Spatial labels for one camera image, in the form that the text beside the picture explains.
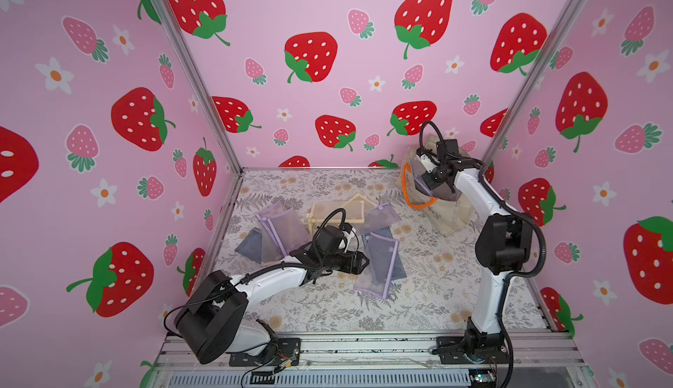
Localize grey mesh pouch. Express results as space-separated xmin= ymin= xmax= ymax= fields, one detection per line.
xmin=411 ymin=155 xmax=462 ymax=202

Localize large purple mesh pouch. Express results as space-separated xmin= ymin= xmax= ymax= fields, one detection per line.
xmin=353 ymin=233 xmax=399 ymax=300

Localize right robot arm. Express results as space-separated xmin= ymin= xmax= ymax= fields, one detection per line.
xmin=416 ymin=140 xmax=543 ymax=363

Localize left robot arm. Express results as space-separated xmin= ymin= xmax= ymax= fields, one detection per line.
xmin=175 ymin=223 xmax=370 ymax=365

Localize cream mesh pouch rear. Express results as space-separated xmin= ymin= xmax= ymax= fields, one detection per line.
xmin=306 ymin=192 xmax=377 ymax=231

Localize purple mesh pouch left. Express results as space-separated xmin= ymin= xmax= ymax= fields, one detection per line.
xmin=255 ymin=202 xmax=311 ymax=264

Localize blue-grey mesh pouch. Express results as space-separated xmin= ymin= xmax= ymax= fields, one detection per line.
xmin=372 ymin=227 xmax=407 ymax=281

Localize purple mesh pouch centre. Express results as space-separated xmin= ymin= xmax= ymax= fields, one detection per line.
xmin=359 ymin=203 xmax=401 ymax=234

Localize grey-blue mesh pouch left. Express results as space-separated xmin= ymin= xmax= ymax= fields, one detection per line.
xmin=235 ymin=228 xmax=262 ymax=264

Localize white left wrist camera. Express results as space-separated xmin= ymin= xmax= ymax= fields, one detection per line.
xmin=339 ymin=223 xmax=356 ymax=250

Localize beige canvas bag orange handles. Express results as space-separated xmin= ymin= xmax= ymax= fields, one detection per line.
xmin=401 ymin=145 xmax=473 ymax=237

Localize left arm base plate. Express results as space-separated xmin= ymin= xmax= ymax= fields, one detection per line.
xmin=229 ymin=337 xmax=301 ymax=369

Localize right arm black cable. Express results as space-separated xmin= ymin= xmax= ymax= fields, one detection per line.
xmin=417 ymin=119 xmax=548 ymax=388

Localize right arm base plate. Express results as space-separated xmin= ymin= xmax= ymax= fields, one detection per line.
xmin=430 ymin=335 xmax=509 ymax=365

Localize aluminium front rail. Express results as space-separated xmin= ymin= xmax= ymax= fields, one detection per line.
xmin=145 ymin=330 xmax=598 ymax=387

